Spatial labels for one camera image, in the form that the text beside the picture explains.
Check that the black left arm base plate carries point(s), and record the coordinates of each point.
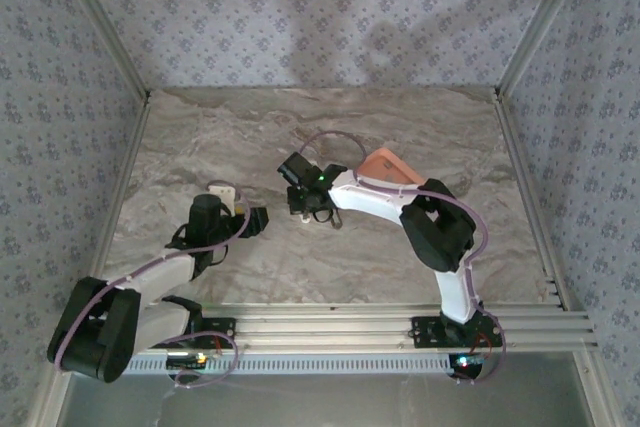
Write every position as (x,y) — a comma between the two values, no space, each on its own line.
(222,329)

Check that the pink plastic tray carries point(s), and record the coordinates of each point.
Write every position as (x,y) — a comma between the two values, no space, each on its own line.
(395,167)

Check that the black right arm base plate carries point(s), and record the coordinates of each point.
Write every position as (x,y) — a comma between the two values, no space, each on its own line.
(425,329)

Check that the aluminium corner post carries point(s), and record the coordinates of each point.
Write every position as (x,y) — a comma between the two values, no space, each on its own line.
(542,22)
(104,22)

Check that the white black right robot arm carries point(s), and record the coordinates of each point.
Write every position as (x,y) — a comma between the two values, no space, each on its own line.
(370,197)

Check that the aluminium table edge rail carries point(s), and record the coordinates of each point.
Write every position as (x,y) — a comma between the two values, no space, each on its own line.
(125,172)
(525,172)

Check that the grey metal panel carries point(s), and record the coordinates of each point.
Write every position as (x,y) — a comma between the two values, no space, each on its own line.
(325,402)

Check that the aluminium mounting rail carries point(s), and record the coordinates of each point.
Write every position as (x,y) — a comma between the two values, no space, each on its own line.
(325,327)

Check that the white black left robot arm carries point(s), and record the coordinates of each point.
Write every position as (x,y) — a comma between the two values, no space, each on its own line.
(160,274)

